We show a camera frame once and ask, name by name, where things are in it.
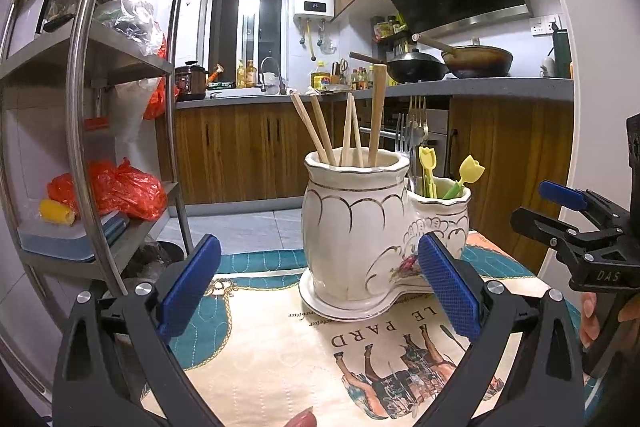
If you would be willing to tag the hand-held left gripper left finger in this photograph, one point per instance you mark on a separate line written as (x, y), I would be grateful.
(190, 287)

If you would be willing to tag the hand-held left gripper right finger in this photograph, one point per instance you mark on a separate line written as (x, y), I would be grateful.
(450, 287)

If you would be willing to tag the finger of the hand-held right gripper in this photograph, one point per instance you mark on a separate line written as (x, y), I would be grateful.
(562, 195)
(542, 229)

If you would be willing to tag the white ceramic utensil holder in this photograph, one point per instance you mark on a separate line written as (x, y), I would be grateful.
(350, 232)

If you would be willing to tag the metal fork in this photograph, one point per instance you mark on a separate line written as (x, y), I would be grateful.
(417, 112)
(401, 132)

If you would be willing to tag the wooden chopstick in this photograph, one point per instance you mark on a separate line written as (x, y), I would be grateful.
(323, 132)
(307, 127)
(347, 132)
(357, 142)

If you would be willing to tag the person's right hand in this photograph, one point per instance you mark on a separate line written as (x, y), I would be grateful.
(591, 322)

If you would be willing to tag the person's left hand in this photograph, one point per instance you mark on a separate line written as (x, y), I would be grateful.
(302, 419)

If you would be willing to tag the black trash bag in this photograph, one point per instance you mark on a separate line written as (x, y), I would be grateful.
(155, 262)

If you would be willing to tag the yellow tulip fruit pick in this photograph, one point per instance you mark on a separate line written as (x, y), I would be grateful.
(428, 157)
(471, 169)

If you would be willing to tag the printed tablecloth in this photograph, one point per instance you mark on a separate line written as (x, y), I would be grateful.
(260, 357)

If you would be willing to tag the crumpled red plastic bag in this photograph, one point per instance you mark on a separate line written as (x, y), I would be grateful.
(125, 189)

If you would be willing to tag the blue plastic tray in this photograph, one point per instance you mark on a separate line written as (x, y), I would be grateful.
(75, 239)

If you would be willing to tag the dark green thermos bottle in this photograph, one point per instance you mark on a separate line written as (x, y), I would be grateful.
(562, 54)

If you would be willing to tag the built-in oven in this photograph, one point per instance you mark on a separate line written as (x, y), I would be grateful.
(437, 122)

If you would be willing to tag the wooden base cabinets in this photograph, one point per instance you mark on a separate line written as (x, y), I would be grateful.
(240, 147)

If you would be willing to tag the yellow corn cob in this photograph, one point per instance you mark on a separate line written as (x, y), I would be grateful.
(56, 212)

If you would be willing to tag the brown wok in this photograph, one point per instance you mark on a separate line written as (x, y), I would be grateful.
(480, 61)

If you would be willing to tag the white plastic bag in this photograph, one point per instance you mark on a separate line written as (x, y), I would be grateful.
(132, 122)

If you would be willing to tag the thick bamboo stick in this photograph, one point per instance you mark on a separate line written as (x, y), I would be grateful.
(377, 117)

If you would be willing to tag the small orange object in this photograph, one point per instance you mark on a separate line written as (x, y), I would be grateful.
(96, 125)

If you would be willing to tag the black wok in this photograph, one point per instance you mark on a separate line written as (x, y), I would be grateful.
(417, 67)

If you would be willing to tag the hanging red plastic bag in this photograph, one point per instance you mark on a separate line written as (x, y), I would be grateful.
(157, 92)

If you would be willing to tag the green box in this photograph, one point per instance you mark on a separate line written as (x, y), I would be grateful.
(221, 84)

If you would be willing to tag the dark rice cooker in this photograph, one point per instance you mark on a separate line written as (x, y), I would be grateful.
(190, 82)

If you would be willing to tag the orange liquid bottles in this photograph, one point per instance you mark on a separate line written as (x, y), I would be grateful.
(246, 76)

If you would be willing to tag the row of condiment bottles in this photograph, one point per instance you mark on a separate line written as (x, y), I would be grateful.
(362, 79)

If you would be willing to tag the metal faucet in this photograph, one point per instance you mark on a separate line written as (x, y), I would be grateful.
(272, 74)

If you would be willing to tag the yellow oil bottle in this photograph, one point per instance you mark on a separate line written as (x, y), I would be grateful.
(321, 77)

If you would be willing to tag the metal shelf rack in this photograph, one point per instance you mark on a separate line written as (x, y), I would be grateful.
(82, 57)

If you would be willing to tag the clear plastic bag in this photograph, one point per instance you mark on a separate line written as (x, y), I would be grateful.
(131, 24)

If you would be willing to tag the kitchen window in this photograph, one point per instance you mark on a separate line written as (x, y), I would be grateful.
(250, 22)

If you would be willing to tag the white double wall socket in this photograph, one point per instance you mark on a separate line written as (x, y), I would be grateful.
(546, 27)

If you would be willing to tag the wall spice rack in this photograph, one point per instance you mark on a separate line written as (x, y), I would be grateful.
(391, 29)

